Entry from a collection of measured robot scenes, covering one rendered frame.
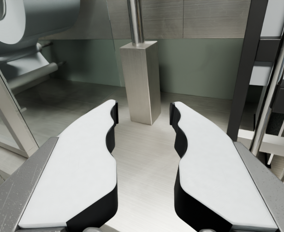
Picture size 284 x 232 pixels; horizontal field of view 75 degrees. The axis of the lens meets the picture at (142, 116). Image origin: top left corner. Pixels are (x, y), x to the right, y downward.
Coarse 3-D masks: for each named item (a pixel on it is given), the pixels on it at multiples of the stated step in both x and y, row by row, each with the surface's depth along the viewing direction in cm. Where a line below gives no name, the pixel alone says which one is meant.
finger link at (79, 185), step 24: (96, 120) 9; (72, 144) 8; (96, 144) 8; (48, 168) 7; (72, 168) 7; (96, 168) 7; (48, 192) 6; (72, 192) 6; (96, 192) 6; (24, 216) 5; (48, 216) 5; (72, 216) 5; (96, 216) 6
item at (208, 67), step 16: (160, 48) 78; (176, 48) 75; (192, 48) 73; (208, 48) 70; (224, 48) 68; (240, 48) 65; (160, 64) 82; (176, 64) 79; (192, 64) 76; (208, 64) 73; (224, 64) 70; (160, 80) 86; (176, 80) 83; (192, 80) 79; (208, 80) 76; (224, 80) 73; (208, 96) 80; (224, 96) 77; (256, 96) 71
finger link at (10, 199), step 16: (48, 144) 8; (32, 160) 7; (16, 176) 6; (32, 176) 6; (0, 192) 6; (16, 192) 6; (32, 192) 6; (0, 208) 5; (16, 208) 5; (0, 224) 5; (16, 224) 5
